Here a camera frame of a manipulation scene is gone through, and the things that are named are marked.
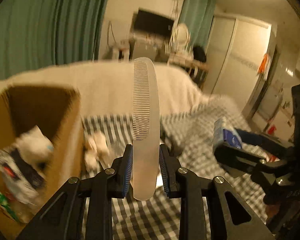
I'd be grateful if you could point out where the green curtain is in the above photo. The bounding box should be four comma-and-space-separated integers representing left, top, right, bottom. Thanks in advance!
0, 0, 108, 80
178, 0, 216, 47

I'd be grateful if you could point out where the black bag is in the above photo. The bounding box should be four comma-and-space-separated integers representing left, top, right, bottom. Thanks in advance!
193, 45, 207, 63

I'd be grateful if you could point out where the checkered bed sheet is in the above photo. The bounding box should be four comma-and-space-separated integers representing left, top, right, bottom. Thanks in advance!
83, 95, 267, 239

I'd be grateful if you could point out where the crinkled plastic wrapper pack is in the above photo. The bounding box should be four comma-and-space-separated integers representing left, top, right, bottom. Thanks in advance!
0, 147, 45, 205

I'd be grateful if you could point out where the cardboard box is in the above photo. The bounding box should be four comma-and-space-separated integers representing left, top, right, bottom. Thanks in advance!
0, 85, 83, 239

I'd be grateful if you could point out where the white oval mirror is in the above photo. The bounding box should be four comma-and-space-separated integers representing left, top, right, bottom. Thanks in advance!
170, 23, 190, 51

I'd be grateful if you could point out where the orange hanging cloth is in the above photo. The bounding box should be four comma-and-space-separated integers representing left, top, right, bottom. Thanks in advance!
257, 53, 269, 74

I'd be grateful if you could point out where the cream knitted blanket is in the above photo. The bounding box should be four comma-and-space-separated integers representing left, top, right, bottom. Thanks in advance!
0, 61, 209, 116

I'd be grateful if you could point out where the grey cabinet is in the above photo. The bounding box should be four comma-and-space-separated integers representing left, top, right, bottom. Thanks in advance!
129, 39, 158, 61

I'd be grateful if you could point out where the white wardrobe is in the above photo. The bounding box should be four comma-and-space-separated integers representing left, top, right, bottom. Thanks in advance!
202, 15, 273, 98

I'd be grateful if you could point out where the white plush toy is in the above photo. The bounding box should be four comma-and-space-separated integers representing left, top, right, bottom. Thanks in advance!
13, 126, 54, 173

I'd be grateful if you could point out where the translucent white comb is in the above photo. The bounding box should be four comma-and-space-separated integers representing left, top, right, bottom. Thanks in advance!
132, 57, 160, 201

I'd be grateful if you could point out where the black television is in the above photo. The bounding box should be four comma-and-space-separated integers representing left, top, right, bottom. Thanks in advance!
133, 10, 174, 38

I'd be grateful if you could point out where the crumpled white tissue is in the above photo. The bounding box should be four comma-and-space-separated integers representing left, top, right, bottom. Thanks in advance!
84, 131, 111, 172

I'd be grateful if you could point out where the wooden dressing table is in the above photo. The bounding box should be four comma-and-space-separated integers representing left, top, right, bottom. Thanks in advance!
167, 54, 209, 81

